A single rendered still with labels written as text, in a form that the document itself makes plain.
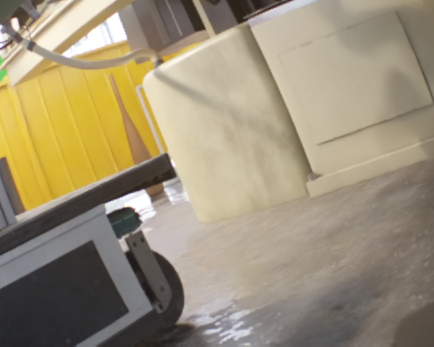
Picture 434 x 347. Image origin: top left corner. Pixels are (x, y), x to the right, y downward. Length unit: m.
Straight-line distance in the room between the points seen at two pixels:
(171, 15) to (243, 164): 1.12
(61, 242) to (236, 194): 1.37
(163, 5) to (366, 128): 1.52
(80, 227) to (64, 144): 3.62
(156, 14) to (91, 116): 1.83
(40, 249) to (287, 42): 1.26
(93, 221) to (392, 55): 1.08
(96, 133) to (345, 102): 3.13
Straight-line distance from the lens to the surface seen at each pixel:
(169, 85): 2.33
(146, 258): 1.20
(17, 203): 2.93
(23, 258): 0.91
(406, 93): 1.82
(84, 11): 3.00
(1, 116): 4.38
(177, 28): 3.09
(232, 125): 2.19
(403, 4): 1.77
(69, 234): 0.99
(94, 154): 4.76
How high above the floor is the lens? 0.35
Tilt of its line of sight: 3 degrees down
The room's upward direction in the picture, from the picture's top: 23 degrees counter-clockwise
